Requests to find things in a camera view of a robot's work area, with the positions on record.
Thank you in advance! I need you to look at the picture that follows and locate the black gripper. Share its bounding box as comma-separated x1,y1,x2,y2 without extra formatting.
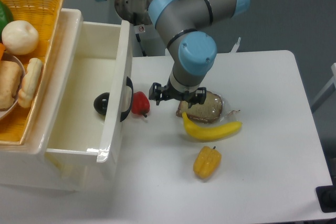
148,82,207,109

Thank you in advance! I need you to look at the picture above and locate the white top drawer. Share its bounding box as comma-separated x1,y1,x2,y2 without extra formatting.
46,21,134,185

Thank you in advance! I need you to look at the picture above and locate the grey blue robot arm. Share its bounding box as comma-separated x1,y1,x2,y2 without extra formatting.
96,0,250,106

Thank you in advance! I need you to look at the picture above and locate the white drawer cabinet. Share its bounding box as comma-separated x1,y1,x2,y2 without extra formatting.
1,9,103,190

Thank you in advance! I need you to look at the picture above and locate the wrapped brown bread slice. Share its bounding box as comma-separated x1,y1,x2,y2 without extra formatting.
175,90,242,124

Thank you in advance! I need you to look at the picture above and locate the red toy bell pepper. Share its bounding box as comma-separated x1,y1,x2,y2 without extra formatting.
131,91,150,118

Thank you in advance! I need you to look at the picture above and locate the yellow toy banana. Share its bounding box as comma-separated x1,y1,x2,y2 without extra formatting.
182,112,243,142

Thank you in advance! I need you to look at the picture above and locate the yellow toy bell pepper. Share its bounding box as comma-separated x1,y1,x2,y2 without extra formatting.
193,146,222,179

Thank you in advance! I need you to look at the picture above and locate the white clip behind table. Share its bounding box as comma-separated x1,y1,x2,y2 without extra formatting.
230,37,241,53

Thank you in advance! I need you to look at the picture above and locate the black toy eggplant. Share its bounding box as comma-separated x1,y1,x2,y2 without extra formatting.
93,92,110,116

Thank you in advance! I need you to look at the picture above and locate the beige toy croissant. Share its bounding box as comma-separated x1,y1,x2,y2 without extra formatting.
18,58,43,108

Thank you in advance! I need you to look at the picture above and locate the yellow wicker basket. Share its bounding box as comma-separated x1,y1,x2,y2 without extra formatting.
1,0,63,146

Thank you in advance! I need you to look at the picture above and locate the white toy onion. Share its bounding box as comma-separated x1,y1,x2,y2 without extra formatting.
2,20,39,55

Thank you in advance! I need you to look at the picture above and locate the beige toy bread roll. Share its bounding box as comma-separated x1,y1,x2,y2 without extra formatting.
1,61,22,110

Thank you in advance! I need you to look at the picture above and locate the black device at table edge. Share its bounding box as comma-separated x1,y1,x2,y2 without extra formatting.
316,185,335,213

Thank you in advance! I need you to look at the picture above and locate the orange toy carrot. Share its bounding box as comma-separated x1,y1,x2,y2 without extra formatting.
0,43,6,60

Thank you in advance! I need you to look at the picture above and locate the green toy vegetable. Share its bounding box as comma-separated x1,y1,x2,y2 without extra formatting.
0,2,14,33

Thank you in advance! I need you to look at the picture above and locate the white frame at right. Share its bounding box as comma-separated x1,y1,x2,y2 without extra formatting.
310,63,335,113

